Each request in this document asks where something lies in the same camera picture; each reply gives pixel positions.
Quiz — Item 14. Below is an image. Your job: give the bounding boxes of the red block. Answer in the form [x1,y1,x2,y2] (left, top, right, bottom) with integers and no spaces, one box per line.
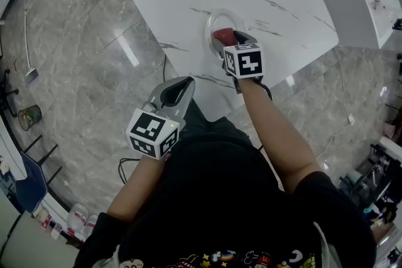
[212,27,239,48]

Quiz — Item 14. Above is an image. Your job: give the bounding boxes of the white rectangular basin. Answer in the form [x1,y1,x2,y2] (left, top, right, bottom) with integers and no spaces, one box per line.
[313,0,402,50]

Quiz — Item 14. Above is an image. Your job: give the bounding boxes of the black mesh wastebasket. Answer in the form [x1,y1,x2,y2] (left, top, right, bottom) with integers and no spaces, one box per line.
[17,104,43,131]

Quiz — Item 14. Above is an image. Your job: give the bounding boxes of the black equipment cart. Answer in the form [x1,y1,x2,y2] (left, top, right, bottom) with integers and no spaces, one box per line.
[338,134,402,232]

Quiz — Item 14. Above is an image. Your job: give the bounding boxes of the person's dark trousers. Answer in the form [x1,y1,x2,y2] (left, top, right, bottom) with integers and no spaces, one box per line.
[180,99,253,149]

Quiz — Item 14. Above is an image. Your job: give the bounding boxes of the curved white counter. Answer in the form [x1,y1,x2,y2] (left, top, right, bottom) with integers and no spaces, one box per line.
[0,115,80,249]

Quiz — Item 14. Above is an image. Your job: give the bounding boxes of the person's right forearm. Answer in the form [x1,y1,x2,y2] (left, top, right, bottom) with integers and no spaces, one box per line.
[239,77,325,196]

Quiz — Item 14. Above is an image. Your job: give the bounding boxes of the white handled broom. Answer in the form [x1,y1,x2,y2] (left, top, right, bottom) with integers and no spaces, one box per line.
[24,9,40,85]

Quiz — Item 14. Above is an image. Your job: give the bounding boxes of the black office chair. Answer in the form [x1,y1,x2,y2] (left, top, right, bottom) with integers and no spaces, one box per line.
[0,68,20,117]

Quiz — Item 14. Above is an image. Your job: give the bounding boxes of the clear glass plate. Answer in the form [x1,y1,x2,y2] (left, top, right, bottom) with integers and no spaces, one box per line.
[204,8,246,59]

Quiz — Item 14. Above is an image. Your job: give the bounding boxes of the person's black printed shirt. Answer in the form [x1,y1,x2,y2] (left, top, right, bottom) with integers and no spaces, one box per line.
[73,134,379,268]

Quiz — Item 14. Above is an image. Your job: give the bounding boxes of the person's left forearm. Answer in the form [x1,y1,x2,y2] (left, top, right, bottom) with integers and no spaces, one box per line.
[106,153,171,223]

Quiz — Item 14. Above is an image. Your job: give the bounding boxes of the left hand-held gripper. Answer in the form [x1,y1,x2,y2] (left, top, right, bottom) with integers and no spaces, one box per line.
[125,76,196,161]

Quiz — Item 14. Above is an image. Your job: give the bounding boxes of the large white plastic bottle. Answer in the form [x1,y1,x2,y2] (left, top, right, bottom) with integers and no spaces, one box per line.
[67,203,89,230]

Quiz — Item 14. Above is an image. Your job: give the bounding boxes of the coiled black floor cable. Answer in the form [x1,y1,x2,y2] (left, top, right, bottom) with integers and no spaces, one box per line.
[117,157,141,185]

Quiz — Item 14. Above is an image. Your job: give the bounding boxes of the blue chair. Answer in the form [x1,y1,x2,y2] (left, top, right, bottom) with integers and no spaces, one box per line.
[15,151,48,215]

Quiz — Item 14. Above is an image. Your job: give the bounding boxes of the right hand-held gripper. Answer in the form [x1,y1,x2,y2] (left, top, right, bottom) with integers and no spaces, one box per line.
[212,31,264,94]

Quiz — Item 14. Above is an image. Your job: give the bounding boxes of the white floor cable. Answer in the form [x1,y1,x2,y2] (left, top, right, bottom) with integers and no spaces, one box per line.
[315,46,356,164]

